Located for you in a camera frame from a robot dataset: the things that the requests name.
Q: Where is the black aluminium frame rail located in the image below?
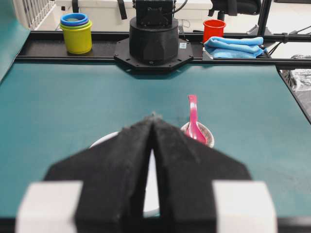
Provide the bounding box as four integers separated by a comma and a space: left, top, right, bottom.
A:
17, 31, 311, 69

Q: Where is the small speckled spoon rest dish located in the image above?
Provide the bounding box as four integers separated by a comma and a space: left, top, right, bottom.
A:
180, 122, 215, 148

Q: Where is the large white bowl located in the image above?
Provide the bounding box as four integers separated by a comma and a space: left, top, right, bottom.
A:
89, 131, 160, 218

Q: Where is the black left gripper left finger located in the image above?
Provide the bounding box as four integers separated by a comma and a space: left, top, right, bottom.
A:
44, 117, 154, 233

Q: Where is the red plastic cup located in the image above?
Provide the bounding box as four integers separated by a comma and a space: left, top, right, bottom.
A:
202, 19, 226, 43

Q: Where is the folded blue cloth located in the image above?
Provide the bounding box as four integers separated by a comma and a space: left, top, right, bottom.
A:
204, 36, 267, 59

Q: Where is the blue stacking cup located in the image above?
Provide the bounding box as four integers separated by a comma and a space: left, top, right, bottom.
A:
60, 13, 89, 26

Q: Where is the pink plastic spoon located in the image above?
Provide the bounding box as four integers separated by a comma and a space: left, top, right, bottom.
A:
186, 95, 207, 144

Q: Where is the yellow-green stacking cup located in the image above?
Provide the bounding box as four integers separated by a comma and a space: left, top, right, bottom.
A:
60, 20, 92, 54

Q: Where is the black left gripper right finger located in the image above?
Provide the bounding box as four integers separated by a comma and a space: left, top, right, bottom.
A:
153, 119, 252, 233

